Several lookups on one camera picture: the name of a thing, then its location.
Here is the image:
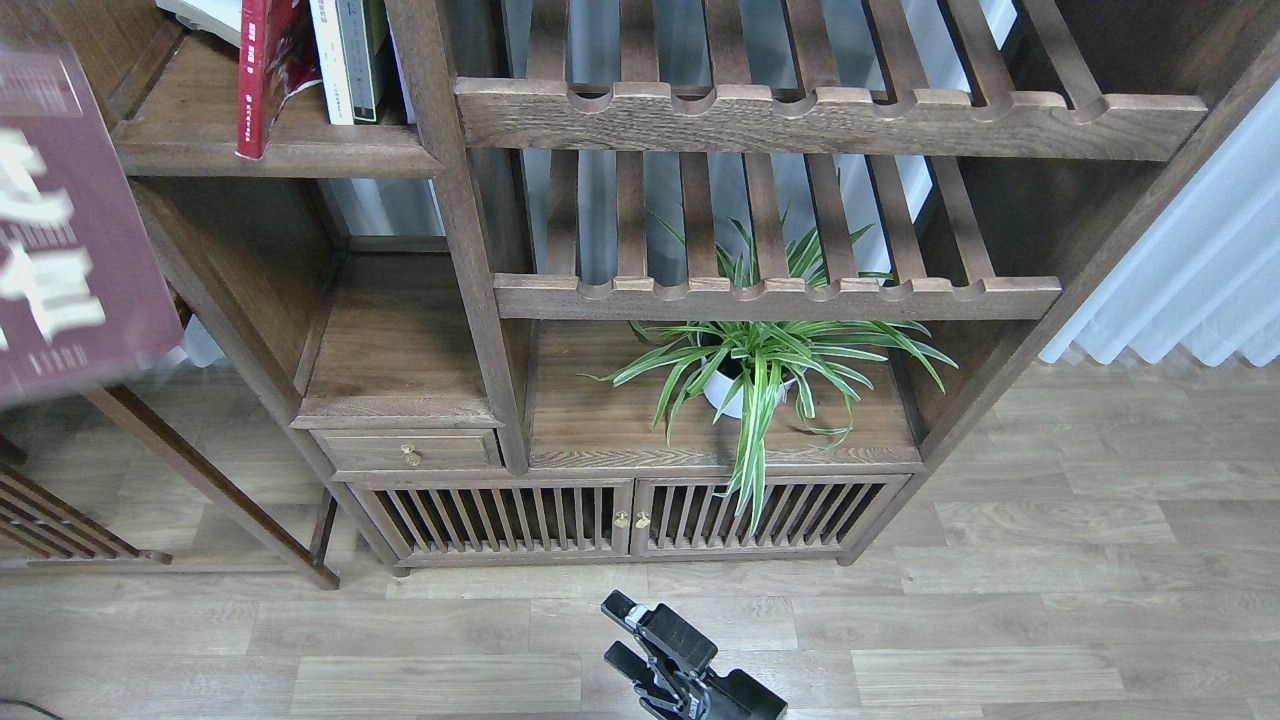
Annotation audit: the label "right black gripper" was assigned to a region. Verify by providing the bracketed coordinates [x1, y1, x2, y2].
[602, 591, 788, 719]

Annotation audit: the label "dark maroon book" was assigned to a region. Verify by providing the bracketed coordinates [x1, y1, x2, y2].
[1, 47, 183, 406]

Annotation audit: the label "red cover book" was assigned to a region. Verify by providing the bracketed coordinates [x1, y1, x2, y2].
[236, 1, 321, 161]

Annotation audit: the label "yellow green cover book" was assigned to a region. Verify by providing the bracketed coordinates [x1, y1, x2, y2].
[155, 0, 242, 49]

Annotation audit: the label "brass cabinet door knobs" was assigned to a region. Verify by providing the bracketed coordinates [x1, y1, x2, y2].
[609, 511, 653, 536]

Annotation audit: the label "white plant pot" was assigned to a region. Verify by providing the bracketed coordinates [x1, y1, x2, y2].
[701, 352, 797, 419]

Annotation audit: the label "brass drawer knob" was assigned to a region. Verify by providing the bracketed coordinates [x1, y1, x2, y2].
[401, 443, 422, 468]

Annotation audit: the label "dark wooden bookshelf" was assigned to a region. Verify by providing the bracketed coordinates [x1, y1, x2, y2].
[3, 1, 1277, 573]

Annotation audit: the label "wooden side table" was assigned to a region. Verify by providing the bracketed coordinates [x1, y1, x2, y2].
[3, 354, 340, 591]

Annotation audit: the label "white curtain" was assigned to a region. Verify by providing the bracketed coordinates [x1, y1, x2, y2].
[1039, 87, 1279, 366]

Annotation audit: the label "dark green spine book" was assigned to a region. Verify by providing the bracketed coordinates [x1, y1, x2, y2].
[337, 1, 393, 124]

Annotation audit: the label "white spine book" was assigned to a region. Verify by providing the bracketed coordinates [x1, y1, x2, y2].
[308, 0, 355, 126]

